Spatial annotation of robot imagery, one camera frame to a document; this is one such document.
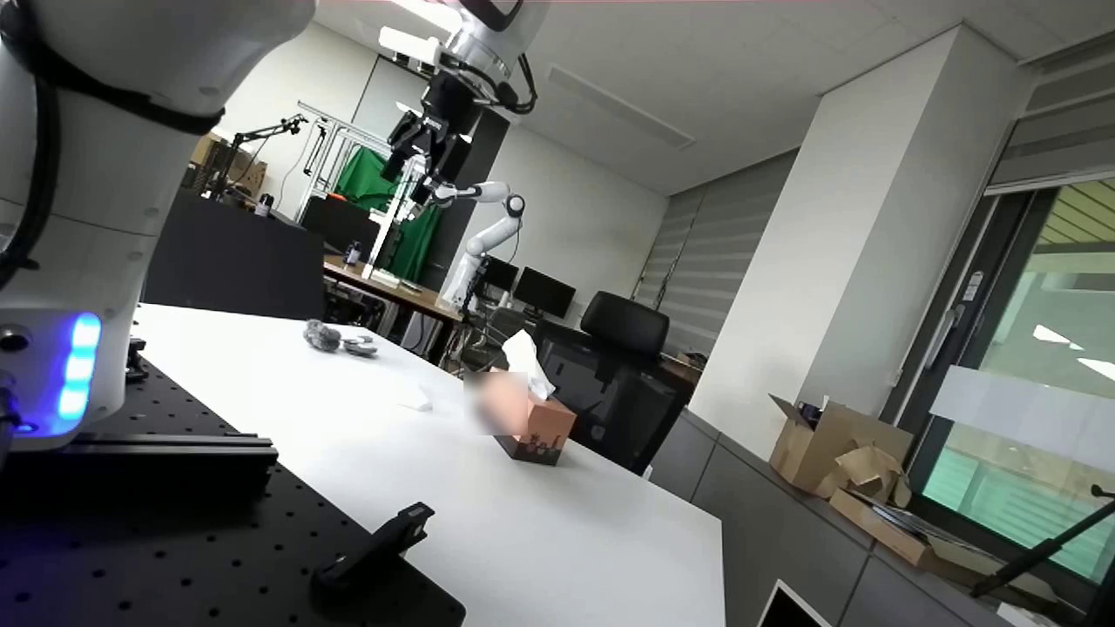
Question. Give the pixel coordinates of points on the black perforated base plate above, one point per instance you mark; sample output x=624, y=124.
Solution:
x=173, y=518

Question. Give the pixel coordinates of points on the black tripod leg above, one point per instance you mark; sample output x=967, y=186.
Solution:
x=1047, y=549

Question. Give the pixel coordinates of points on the black computer monitor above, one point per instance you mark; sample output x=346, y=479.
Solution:
x=540, y=293

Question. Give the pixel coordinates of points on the black clamp on plate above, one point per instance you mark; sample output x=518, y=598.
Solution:
x=384, y=545

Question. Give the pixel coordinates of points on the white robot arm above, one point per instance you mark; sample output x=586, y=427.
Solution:
x=101, y=106

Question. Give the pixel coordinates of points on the black office chair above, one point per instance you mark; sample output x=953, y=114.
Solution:
x=611, y=375

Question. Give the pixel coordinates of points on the black partition panel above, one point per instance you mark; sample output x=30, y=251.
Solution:
x=229, y=260

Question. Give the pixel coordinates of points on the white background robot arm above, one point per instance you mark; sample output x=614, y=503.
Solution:
x=414, y=188

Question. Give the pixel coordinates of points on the grey object on table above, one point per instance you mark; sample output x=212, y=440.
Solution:
x=329, y=339

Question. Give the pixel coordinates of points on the open cardboard box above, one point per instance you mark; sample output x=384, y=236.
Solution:
x=833, y=447

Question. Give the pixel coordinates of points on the green cloth backdrop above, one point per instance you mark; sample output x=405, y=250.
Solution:
x=409, y=239

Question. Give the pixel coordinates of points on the small white tissue piece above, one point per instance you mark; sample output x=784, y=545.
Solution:
x=412, y=398

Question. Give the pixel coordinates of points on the orange tissue box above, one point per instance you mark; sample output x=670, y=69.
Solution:
x=519, y=422

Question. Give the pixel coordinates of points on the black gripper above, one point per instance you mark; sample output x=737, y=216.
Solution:
x=438, y=131

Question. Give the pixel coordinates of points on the grey low cabinet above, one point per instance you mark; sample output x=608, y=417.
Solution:
x=776, y=533

